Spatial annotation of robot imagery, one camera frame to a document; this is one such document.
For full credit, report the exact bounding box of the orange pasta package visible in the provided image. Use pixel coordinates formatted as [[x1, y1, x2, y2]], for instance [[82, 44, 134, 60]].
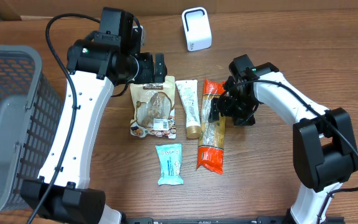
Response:
[[196, 79, 226, 174]]

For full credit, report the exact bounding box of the white barcode scanner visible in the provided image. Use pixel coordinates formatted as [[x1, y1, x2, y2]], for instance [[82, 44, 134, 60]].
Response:
[[181, 7, 212, 52]]

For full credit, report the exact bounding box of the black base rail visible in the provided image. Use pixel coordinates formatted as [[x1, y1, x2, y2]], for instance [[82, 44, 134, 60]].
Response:
[[122, 216, 295, 224]]

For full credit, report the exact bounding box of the grey plastic shopping basket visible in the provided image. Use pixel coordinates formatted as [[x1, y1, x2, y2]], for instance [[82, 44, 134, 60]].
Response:
[[0, 45, 63, 212]]

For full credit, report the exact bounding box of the light blue snack packet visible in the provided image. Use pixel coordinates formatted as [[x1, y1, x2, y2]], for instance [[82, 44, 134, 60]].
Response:
[[155, 144, 184, 185]]

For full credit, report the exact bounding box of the white tube with gold cap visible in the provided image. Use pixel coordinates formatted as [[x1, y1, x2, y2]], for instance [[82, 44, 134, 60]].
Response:
[[175, 80, 201, 139]]

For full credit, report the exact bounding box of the brown snack pouch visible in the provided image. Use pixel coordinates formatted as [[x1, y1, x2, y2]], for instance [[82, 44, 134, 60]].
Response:
[[130, 76, 177, 139]]

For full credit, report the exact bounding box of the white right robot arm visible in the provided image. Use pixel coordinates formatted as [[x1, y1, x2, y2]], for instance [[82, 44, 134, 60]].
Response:
[[208, 55, 358, 223]]

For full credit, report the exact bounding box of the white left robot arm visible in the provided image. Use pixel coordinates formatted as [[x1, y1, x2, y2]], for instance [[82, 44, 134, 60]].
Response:
[[20, 7, 167, 223]]

